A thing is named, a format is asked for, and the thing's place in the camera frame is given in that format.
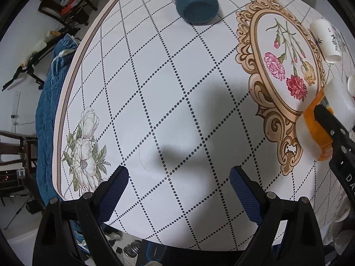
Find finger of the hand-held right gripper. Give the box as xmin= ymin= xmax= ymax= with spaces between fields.
xmin=313 ymin=104 xmax=355 ymax=152

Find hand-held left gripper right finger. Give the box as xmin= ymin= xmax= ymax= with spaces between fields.
xmin=229 ymin=166 xmax=325 ymax=266

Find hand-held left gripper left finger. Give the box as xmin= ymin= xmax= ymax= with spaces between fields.
xmin=33 ymin=165 xmax=130 ymax=266

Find translucent cup with orange band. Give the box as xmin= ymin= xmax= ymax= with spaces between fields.
xmin=294 ymin=78 xmax=355 ymax=162

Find white paper cup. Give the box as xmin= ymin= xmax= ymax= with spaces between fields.
xmin=310 ymin=19 xmax=344 ymax=64

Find teal cylindrical cup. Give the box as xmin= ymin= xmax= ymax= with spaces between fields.
xmin=173 ymin=0 xmax=219 ymax=25

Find metal dumbbell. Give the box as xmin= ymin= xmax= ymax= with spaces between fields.
xmin=123 ymin=241 xmax=142 ymax=257

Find blue quilted blanket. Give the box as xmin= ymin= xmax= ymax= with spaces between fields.
xmin=35 ymin=34 xmax=84 ymax=244

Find floral checked tablecloth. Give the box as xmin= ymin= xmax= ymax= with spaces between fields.
xmin=53 ymin=0 xmax=355 ymax=251

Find black folding stand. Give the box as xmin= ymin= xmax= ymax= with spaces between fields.
xmin=2 ymin=25 xmax=81 ymax=92

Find dark wooden chair with clothes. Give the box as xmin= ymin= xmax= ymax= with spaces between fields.
xmin=38 ymin=0 xmax=98 ymax=28

